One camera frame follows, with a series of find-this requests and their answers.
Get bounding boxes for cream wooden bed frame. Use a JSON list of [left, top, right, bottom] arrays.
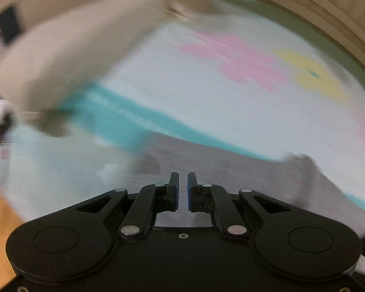
[[231, 0, 365, 80]]

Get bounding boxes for grey pants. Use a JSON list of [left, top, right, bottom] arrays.
[[133, 134, 365, 241]]

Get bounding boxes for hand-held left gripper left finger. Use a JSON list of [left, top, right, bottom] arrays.
[[76, 172, 179, 239]]

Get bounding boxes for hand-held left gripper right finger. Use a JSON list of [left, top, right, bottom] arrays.
[[187, 172, 292, 239]]

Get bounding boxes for floral pastel bed sheet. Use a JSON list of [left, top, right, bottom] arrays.
[[0, 0, 365, 219]]

